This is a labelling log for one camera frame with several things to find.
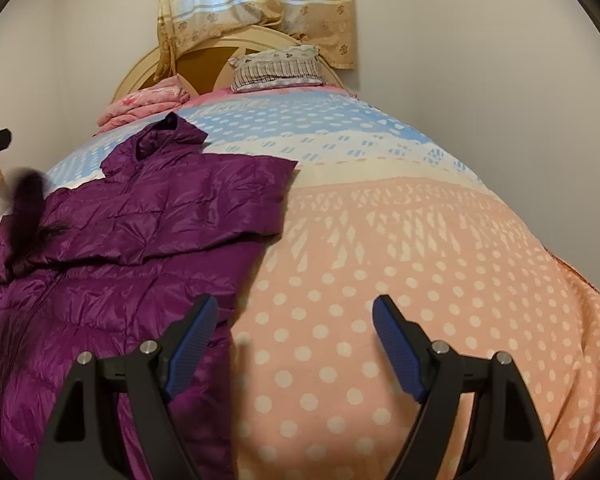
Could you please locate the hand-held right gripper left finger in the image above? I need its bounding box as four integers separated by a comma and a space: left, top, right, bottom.
34, 294, 219, 480

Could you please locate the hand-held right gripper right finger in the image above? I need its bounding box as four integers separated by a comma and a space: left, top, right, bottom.
371, 294, 556, 480

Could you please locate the purple down jacket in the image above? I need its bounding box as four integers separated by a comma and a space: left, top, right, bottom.
0, 112, 300, 480

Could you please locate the polka dot bedspread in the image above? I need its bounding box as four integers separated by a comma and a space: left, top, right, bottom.
0, 85, 600, 480

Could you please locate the pink folded blanket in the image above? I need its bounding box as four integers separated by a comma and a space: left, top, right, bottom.
96, 74, 199, 133

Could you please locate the cream wooden headboard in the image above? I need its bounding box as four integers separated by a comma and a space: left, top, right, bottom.
111, 24, 348, 106

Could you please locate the striped pillow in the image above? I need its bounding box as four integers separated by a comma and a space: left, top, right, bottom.
228, 44, 326, 93

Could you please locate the beige floral window curtain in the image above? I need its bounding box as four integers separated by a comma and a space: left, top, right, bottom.
152, 0, 357, 81

